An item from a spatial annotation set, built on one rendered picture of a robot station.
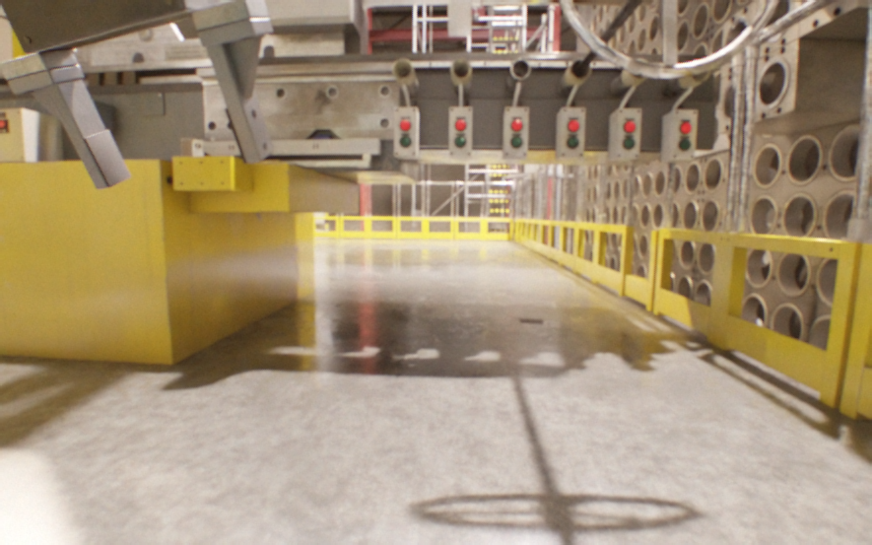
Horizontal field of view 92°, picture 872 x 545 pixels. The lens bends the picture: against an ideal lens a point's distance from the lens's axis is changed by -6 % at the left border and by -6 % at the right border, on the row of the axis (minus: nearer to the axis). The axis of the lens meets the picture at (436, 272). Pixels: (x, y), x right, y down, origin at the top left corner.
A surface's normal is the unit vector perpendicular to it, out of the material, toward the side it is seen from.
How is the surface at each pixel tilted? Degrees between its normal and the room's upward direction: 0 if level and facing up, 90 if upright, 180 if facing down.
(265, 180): 90
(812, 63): 90
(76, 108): 83
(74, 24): 113
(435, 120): 90
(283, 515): 0
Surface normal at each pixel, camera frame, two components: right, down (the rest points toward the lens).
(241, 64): -0.08, 0.51
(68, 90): 0.98, -0.10
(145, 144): -0.07, 0.13
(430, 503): 0.01, -0.99
